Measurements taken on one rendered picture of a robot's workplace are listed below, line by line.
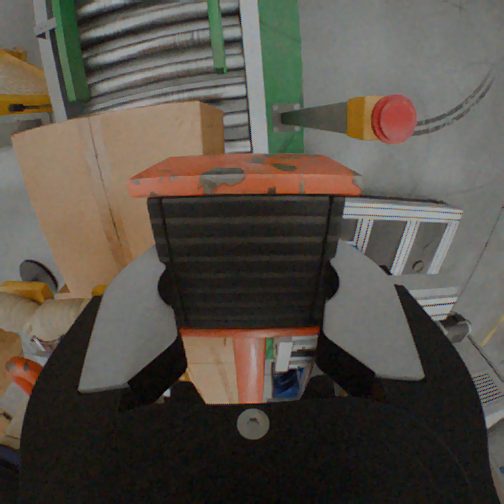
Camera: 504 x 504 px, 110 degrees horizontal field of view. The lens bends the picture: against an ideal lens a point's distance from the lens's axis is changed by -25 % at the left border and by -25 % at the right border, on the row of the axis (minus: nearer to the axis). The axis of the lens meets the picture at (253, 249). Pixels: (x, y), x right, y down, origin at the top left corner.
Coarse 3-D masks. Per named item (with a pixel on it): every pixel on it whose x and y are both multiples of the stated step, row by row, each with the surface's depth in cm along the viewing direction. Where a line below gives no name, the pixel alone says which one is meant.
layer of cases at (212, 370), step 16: (64, 288) 109; (192, 352) 129; (208, 352) 129; (224, 352) 129; (192, 368) 137; (208, 368) 137; (224, 368) 137; (208, 384) 147; (224, 384) 147; (208, 400) 160; (224, 400) 160
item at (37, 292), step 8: (0, 288) 28; (8, 288) 28; (16, 288) 28; (24, 288) 28; (32, 288) 28; (40, 288) 28; (48, 288) 30; (24, 296) 28; (32, 296) 28; (40, 296) 28; (48, 296) 29; (40, 304) 29; (32, 344) 30
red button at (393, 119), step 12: (384, 96) 27; (396, 96) 27; (384, 108) 27; (396, 108) 27; (408, 108) 27; (372, 120) 29; (384, 120) 28; (396, 120) 28; (408, 120) 28; (384, 132) 29; (396, 132) 28; (408, 132) 28
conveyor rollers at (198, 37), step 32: (96, 0) 48; (128, 0) 50; (224, 0) 52; (96, 32) 53; (128, 32) 56; (192, 32) 56; (224, 32) 57; (96, 64) 59; (192, 64) 61; (96, 96) 65; (160, 96) 66; (192, 96) 66; (224, 96) 67
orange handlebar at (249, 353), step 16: (240, 352) 15; (256, 352) 15; (16, 368) 18; (32, 368) 19; (240, 368) 16; (256, 368) 16; (16, 384) 20; (32, 384) 21; (240, 384) 17; (256, 384) 17; (240, 400) 19; (256, 400) 18
